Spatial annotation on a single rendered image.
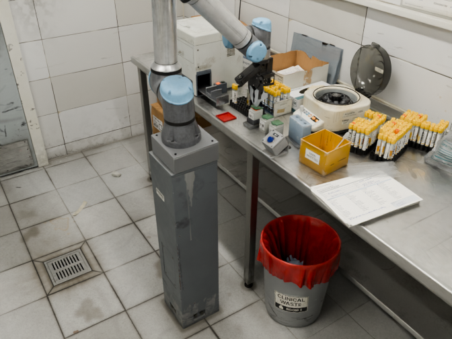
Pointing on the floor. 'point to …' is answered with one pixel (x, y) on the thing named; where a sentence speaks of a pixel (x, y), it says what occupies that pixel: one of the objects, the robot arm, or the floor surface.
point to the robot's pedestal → (187, 238)
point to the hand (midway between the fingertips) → (254, 104)
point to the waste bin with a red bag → (272, 290)
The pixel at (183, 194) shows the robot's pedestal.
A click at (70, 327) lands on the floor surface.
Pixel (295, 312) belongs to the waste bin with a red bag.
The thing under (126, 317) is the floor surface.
